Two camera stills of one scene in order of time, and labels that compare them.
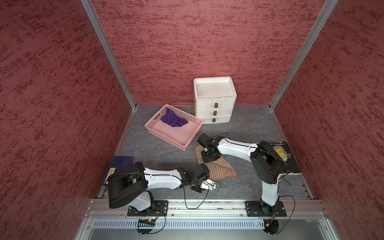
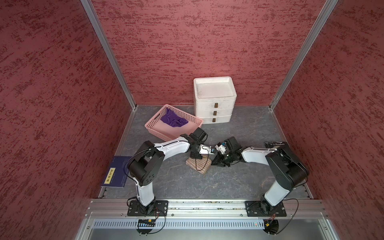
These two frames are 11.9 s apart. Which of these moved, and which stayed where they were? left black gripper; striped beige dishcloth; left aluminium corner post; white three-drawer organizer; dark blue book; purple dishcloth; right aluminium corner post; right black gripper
Moved: left black gripper; striped beige dishcloth; right black gripper
Stayed: purple dishcloth; left aluminium corner post; right aluminium corner post; white three-drawer organizer; dark blue book
